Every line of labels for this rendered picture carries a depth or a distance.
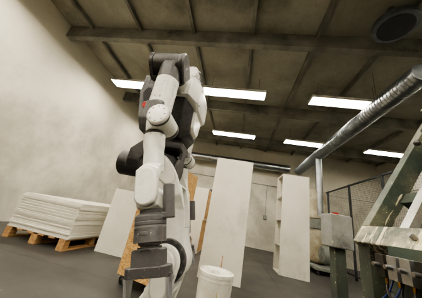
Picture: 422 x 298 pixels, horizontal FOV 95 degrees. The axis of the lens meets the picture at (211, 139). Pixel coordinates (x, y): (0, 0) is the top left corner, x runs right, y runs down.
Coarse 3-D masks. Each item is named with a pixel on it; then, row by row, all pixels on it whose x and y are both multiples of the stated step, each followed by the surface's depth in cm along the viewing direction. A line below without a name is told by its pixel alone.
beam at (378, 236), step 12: (360, 228) 121; (372, 228) 113; (384, 228) 106; (396, 228) 99; (408, 228) 94; (420, 228) 89; (360, 240) 114; (372, 240) 107; (384, 240) 100; (396, 240) 94; (408, 240) 89; (420, 240) 85; (384, 252) 102
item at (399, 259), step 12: (396, 252) 91; (408, 252) 86; (420, 252) 81; (372, 264) 88; (384, 264) 82; (396, 264) 80; (408, 264) 75; (420, 264) 71; (384, 276) 84; (396, 276) 79; (408, 276) 75; (420, 276) 69; (396, 288) 88; (408, 288) 83; (420, 288) 70
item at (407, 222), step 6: (420, 192) 105; (414, 198) 105; (420, 198) 102; (414, 204) 102; (420, 204) 99; (408, 210) 103; (414, 210) 100; (420, 210) 98; (408, 216) 100; (414, 216) 97; (420, 216) 97; (408, 222) 98; (414, 222) 96; (420, 222) 96
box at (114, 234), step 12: (120, 192) 326; (132, 192) 324; (120, 204) 318; (132, 204) 316; (108, 216) 312; (120, 216) 310; (132, 216) 308; (108, 228) 305; (120, 228) 303; (108, 240) 298; (120, 240) 296; (108, 252) 291; (120, 252) 290
